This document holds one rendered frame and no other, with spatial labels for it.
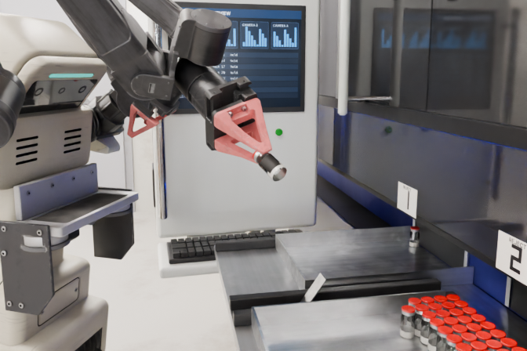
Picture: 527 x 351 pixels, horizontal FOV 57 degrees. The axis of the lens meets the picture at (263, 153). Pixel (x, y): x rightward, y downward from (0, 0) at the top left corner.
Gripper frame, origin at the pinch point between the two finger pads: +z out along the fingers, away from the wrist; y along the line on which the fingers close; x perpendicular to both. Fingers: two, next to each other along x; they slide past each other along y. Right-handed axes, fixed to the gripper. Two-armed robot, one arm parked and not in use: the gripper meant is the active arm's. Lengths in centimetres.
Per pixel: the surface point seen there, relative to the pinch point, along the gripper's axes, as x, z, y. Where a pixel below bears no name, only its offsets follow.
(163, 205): -3, -46, 66
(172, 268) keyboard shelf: 4, -27, 65
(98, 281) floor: 13, -136, 236
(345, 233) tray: -32, -6, 52
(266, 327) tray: 3.4, 9.1, 31.2
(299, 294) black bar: -5.9, 6.4, 34.4
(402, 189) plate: -40, -1, 36
